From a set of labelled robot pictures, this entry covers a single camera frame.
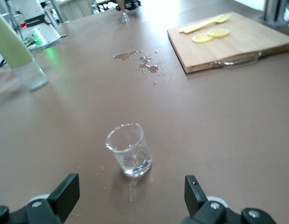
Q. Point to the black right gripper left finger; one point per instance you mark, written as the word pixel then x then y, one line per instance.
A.
pixel 62 196

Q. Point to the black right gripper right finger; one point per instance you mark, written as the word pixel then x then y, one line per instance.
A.
pixel 195 196

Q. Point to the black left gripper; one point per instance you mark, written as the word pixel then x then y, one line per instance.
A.
pixel 133 4

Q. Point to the steel double cone jigger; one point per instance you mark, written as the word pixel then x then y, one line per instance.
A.
pixel 123 14

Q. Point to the clear glass measuring cup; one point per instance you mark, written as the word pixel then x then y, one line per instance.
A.
pixel 132 154

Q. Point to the spilled liquid puddle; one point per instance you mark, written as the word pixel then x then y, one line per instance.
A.
pixel 125 55
pixel 150 67

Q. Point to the brown table cover sheet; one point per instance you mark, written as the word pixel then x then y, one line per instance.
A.
pixel 205 128

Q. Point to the yellow plastic fork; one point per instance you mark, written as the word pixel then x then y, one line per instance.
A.
pixel 205 24

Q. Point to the lemon slice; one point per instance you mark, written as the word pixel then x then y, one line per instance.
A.
pixel 220 33
pixel 201 38

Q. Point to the wooden cutting board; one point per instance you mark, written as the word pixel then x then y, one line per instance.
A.
pixel 240 46

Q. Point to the green sleeved glass bottle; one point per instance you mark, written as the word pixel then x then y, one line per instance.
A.
pixel 16 51

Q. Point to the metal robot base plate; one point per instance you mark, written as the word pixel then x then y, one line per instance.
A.
pixel 53 40

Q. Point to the metal camera mast post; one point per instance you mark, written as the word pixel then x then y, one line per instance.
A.
pixel 273 11

